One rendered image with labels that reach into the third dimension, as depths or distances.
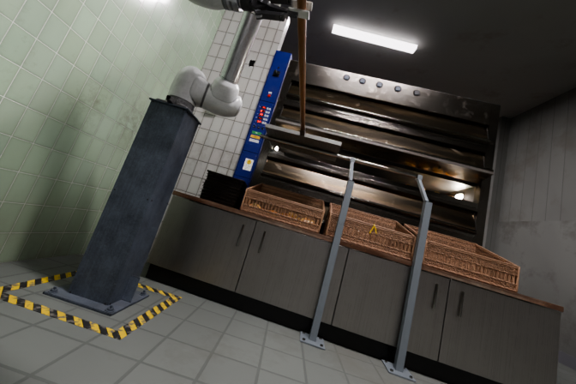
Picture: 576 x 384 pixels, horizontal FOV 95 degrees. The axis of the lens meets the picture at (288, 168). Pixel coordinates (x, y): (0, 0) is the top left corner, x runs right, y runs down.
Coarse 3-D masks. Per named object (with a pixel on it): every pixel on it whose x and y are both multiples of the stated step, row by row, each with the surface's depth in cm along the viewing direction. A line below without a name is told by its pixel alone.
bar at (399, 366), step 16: (288, 144) 199; (352, 160) 192; (352, 176) 175; (416, 176) 187; (336, 240) 159; (336, 256) 157; (416, 256) 154; (416, 272) 152; (416, 288) 150; (320, 304) 151; (320, 320) 149; (304, 336) 150; (400, 336) 146; (400, 352) 143; (400, 368) 142
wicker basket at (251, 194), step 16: (256, 192) 179; (272, 192) 223; (288, 192) 224; (240, 208) 177; (256, 208) 177; (272, 208) 176; (288, 208) 176; (304, 208) 175; (320, 208) 218; (288, 224) 173; (304, 224) 173; (320, 224) 172
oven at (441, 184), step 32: (384, 128) 236; (416, 128) 242; (288, 160) 234; (320, 160) 290; (384, 160) 238; (320, 192) 226; (416, 192) 221; (448, 192) 265; (480, 192) 218; (416, 224) 215; (480, 224) 212
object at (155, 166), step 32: (160, 128) 136; (192, 128) 151; (128, 160) 132; (160, 160) 132; (128, 192) 129; (160, 192) 136; (128, 224) 126; (96, 256) 123; (128, 256) 123; (0, 288) 108; (64, 288) 122; (96, 288) 120; (128, 288) 129; (64, 320) 100
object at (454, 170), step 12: (276, 120) 228; (312, 132) 228; (324, 132) 223; (348, 144) 228; (360, 144) 223; (372, 144) 218; (372, 156) 234; (384, 156) 229; (408, 156) 218; (420, 156) 213; (420, 168) 229; (432, 168) 223; (444, 168) 218; (456, 168) 213; (468, 168) 208; (468, 180) 223; (480, 180) 218
